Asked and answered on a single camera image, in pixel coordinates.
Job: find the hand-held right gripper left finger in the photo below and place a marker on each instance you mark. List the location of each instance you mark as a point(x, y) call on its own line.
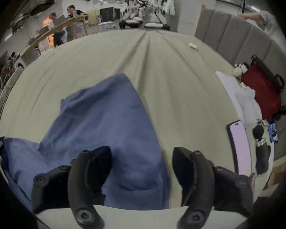
point(83, 175)

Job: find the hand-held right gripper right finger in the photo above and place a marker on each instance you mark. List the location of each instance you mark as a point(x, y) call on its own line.
point(200, 180)

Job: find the blue shirt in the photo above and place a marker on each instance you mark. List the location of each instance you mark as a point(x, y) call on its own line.
point(114, 137)

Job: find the smartphone with pink case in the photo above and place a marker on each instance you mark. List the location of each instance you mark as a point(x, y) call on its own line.
point(240, 147)

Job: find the blue packet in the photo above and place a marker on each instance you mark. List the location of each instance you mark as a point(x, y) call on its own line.
point(273, 132)

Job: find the white cloth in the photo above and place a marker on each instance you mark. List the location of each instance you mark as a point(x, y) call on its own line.
point(243, 99)

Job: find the bed with pale green sheet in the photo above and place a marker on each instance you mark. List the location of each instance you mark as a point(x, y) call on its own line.
point(171, 75)

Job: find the white plush toy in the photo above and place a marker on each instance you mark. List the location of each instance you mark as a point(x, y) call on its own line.
point(239, 70)

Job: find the group of people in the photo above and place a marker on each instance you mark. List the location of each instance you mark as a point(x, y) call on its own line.
point(6, 67)

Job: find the small white card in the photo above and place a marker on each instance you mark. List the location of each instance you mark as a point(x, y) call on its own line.
point(193, 45)

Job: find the wooden table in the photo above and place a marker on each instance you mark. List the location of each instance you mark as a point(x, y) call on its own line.
point(50, 36)

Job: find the grey padded headboard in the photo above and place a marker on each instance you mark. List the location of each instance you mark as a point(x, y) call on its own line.
point(250, 44)

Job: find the white humanoid robot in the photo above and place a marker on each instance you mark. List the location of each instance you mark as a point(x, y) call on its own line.
point(131, 11)
point(158, 8)

